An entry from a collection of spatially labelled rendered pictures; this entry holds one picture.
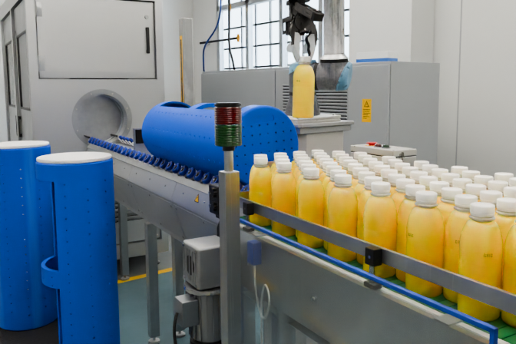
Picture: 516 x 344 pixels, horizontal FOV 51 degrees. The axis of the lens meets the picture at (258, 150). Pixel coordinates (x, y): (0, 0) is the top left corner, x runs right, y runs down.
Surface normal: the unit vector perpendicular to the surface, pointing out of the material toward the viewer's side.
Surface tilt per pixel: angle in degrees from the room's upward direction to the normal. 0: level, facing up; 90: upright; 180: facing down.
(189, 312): 90
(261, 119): 90
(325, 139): 90
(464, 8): 90
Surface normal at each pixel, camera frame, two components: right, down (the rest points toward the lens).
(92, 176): 0.68, 0.08
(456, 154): -0.79, 0.07
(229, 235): 0.51, 0.10
